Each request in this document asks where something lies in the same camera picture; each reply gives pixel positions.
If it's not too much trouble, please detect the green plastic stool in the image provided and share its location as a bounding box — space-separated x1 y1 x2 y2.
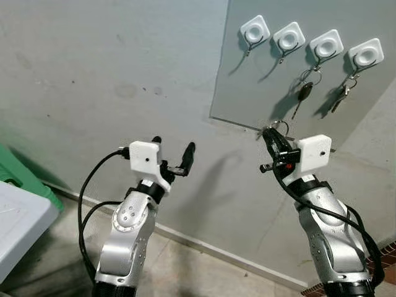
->
0 144 65 212

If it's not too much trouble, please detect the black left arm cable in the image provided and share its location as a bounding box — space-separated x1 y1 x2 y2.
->
78 148 131 283

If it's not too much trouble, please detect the grey glass wall panel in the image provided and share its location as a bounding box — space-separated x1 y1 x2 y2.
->
209 0 396 153

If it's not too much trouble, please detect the black head key with ring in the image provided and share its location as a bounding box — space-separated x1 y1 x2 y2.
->
291 67 324 120

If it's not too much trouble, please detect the white folding table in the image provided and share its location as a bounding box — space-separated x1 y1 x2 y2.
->
0 181 60 284

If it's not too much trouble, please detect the silver key bunch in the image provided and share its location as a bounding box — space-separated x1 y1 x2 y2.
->
329 73 360 114

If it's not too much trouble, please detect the silver key with ring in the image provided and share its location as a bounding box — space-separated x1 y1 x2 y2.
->
260 119 290 140

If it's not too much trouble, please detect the white square wall hook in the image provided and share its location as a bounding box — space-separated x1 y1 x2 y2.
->
309 29 345 67
239 15 272 58
348 38 385 75
272 22 307 64

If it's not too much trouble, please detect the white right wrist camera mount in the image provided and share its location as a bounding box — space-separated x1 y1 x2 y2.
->
296 135 332 171

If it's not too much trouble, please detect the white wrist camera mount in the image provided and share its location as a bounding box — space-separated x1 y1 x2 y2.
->
296 135 332 171
128 141 171 190

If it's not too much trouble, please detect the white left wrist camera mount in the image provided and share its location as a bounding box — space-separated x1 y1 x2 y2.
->
128 141 171 190

